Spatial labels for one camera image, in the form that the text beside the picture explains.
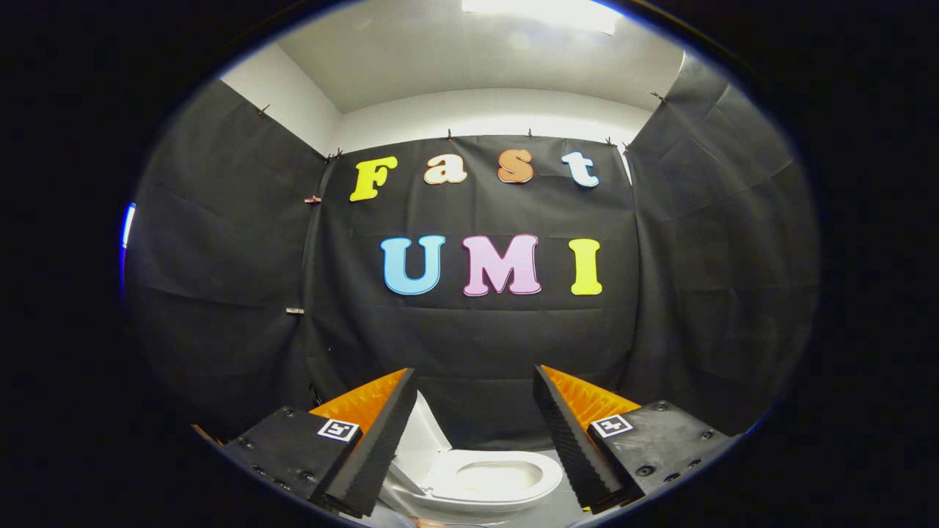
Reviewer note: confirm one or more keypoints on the black backdrop cloth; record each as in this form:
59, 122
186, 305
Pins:
477, 345

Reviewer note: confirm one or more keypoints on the white toilet lid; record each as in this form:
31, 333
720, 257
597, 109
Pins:
424, 440

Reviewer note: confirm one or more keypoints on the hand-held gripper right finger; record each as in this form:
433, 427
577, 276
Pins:
568, 440

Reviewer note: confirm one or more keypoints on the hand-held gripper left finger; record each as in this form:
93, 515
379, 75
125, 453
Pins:
381, 447

